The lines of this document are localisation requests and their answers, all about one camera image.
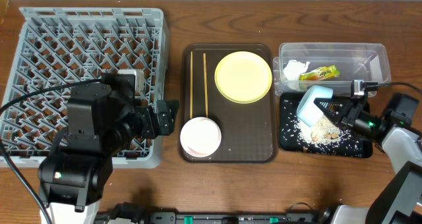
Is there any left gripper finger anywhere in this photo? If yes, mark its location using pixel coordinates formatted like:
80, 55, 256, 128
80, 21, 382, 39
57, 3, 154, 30
156, 100, 179, 119
158, 113, 174, 136

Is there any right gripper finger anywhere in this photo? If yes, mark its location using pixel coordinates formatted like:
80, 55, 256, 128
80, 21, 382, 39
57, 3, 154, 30
314, 98, 349, 111
316, 103, 344, 128

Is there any food scraps rice pile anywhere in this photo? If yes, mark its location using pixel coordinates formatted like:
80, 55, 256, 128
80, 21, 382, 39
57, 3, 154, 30
282, 98, 363, 154

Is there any light blue bowl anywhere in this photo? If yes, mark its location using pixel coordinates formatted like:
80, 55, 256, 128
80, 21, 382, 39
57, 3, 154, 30
296, 85, 334, 127

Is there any green orange snack wrapper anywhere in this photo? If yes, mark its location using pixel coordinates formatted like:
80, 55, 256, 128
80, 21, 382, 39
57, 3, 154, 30
299, 65, 340, 81

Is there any pink white bowl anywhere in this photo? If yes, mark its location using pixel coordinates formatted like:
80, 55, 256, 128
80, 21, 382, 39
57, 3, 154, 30
180, 117, 222, 157

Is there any white tissue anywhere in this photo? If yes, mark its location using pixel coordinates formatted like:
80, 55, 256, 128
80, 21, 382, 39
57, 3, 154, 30
283, 60, 310, 80

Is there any wooden chopstick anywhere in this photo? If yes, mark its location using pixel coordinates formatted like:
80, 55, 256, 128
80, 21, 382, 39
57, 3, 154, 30
202, 53, 208, 118
189, 51, 193, 119

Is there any yellow round plate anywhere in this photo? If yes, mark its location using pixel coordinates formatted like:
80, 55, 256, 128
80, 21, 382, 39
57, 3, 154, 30
214, 51, 272, 104

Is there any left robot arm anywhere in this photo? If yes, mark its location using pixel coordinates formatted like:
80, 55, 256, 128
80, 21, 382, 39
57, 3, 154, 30
38, 80, 179, 223

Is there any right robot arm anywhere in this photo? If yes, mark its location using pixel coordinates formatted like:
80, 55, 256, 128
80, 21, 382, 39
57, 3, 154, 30
315, 93, 421, 224

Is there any black waste tray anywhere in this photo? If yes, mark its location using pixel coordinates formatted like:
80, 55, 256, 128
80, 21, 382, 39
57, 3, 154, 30
278, 92, 374, 159

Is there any clear plastic bin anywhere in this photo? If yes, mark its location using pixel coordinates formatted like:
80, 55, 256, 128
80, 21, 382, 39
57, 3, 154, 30
272, 42, 392, 96

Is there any dark brown serving tray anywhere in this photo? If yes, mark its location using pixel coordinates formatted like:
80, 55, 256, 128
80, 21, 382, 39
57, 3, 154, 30
179, 43, 278, 163

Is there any grey plastic dish rack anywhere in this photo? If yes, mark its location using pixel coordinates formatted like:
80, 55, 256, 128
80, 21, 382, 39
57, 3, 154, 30
1, 7, 169, 168

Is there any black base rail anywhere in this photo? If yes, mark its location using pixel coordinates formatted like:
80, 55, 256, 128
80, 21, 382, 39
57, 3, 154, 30
95, 202, 330, 224

